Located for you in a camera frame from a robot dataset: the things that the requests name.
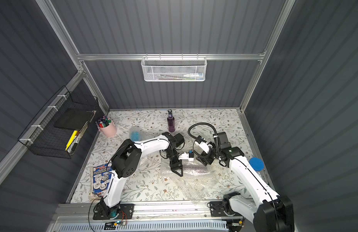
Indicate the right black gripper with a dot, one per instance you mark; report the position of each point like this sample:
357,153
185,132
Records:
206,156

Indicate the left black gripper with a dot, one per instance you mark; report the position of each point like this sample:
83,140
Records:
174,160

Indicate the dark purple labelled bottle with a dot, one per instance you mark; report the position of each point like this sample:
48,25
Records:
195,170

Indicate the purple liquid glass bottle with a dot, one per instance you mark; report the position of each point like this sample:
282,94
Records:
171,121

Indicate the blue liquid glass bottle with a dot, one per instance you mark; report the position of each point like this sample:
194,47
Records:
135,136

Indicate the bubble wrap sheet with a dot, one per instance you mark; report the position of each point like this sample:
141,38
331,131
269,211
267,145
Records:
145,135
213,186

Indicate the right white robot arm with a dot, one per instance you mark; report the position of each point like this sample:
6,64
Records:
268,211

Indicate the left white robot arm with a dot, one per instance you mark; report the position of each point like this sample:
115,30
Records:
125,161

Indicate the blue-lid pencil jar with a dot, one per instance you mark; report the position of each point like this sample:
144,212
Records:
257,164

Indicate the pink marker cup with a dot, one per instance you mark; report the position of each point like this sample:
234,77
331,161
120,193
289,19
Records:
106,126

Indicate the blue sticker sheet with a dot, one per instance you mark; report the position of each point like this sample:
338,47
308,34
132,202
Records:
101,176

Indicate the yellow highlighter in basket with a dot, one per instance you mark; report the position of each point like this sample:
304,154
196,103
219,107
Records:
72,138

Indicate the black notebook in basket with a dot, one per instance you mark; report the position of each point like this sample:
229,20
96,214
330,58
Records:
73,119

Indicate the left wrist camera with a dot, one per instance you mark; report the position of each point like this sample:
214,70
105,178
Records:
187,156

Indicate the aluminium front rail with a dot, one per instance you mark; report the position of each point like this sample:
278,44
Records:
171,210

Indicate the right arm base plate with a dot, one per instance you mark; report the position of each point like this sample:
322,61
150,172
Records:
221,209

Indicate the white ventilated cable duct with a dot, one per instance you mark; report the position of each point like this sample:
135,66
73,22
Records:
149,226

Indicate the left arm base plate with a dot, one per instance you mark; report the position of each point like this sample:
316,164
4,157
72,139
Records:
121,211

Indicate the white wire wall basket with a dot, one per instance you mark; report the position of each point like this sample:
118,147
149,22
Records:
179,70

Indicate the black wire wall basket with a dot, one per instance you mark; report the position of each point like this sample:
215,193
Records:
43,139

